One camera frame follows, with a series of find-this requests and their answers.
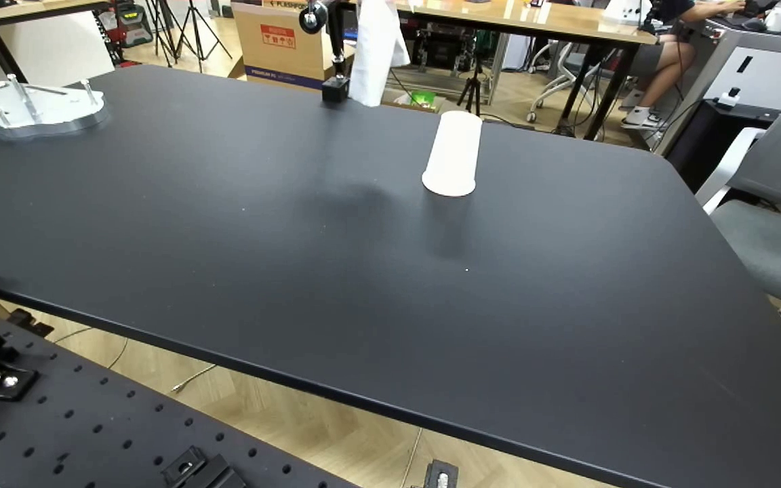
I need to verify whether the white towel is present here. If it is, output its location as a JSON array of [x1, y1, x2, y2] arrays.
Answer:
[[350, 0, 409, 109]]

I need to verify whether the white paper cup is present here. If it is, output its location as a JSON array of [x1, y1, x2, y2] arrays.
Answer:
[[421, 112, 482, 198]]

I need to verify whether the black tripod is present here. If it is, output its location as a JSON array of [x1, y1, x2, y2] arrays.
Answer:
[[458, 36, 489, 115]]

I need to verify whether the cardboard box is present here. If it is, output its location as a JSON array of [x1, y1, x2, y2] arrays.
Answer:
[[232, 2, 331, 88]]

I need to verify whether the wooden work table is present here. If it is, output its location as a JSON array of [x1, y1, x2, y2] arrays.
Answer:
[[392, 0, 655, 141]]

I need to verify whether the seated person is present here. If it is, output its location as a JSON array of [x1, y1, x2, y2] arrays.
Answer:
[[620, 0, 745, 134]]

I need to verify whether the black perforated breadboard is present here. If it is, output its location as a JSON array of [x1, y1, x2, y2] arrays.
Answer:
[[0, 306, 350, 488]]

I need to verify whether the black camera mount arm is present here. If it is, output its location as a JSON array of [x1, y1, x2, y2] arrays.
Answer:
[[299, 0, 350, 105]]

